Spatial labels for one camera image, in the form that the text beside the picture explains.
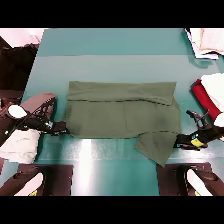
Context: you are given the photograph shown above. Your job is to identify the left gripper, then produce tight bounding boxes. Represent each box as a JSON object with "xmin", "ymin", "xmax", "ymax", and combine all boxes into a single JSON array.
[{"xmin": 49, "ymin": 120, "xmax": 70, "ymax": 136}]

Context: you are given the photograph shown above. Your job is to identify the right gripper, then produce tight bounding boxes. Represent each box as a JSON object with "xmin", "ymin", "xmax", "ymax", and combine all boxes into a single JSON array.
[{"xmin": 173, "ymin": 131, "xmax": 209, "ymax": 151}]

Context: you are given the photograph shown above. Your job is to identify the olive green shirt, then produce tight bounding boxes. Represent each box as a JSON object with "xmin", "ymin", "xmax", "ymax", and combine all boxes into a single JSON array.
[{"xmin": 64, "ymin": 80, "xmax": 183, "ymax": 168}]

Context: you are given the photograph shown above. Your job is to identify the pink garment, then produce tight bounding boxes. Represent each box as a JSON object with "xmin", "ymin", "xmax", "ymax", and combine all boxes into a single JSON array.
[{"xmin": 19, "ymin": 92, "xmax": 58, "ymax": 118}]

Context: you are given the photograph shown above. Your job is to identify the white garment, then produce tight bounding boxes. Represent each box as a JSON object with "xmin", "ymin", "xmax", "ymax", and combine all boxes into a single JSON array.
[
  {"xmin": 0, "ymin": 128, "xmax": 42, "ymax": 165},
  {"xmin": 0, "ymin": 27, "xmax": 45, "ymax": 48},
  {"xmin": 199, "ymin": 72, "xmax": 224, "ymax": 113}
]

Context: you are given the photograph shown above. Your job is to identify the red garment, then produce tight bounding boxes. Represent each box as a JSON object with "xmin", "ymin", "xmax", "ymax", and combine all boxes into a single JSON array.
[{"xmin": 190, "ymin": 78, "xmax": 222, "ymax": 121}]

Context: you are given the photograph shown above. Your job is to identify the dark brown garment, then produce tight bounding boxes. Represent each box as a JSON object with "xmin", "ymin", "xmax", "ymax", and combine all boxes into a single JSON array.
[{"xmin": 0, "ymin": 37, "xmax": 40, "ymax": 101}]

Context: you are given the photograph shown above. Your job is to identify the heap of clothes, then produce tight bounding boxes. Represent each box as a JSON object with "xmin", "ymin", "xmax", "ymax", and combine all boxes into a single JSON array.
[{"xmin": 184, "ymin": 27, "xmax": 224, "ymax": 61}]

